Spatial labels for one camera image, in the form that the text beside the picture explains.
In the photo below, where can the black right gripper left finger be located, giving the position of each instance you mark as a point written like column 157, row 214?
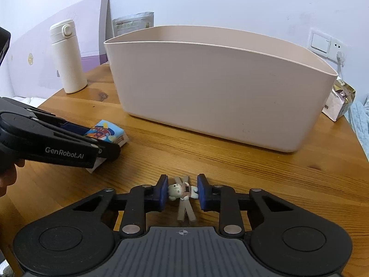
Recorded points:
column 85, row 234

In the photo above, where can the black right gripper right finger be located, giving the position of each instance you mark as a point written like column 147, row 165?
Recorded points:
column 261, row 234

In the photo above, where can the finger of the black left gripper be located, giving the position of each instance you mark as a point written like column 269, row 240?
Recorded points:
column 37, row 112
column 50, row 144

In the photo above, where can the blue bear tissue pack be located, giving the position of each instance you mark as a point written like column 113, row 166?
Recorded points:
column 111, row 134

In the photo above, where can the person's left hand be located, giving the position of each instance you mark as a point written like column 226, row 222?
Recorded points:
column 8, row 175

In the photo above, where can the white thermos bottle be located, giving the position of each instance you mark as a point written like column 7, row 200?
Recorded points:
column 67, row 56

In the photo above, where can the banana chips snack pouch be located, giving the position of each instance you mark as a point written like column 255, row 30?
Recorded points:
column 134, row 22

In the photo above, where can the light blue quilted blanket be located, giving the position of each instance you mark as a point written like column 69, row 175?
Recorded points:
column 358, row 118

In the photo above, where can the gold patterned snack bag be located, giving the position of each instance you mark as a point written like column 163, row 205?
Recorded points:
column 339, row 101

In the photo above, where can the beige plastic storage bin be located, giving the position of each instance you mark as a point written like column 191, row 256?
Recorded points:
column 228, row 83

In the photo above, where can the white wall switch socket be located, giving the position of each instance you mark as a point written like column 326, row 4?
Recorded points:
column 326, row 46

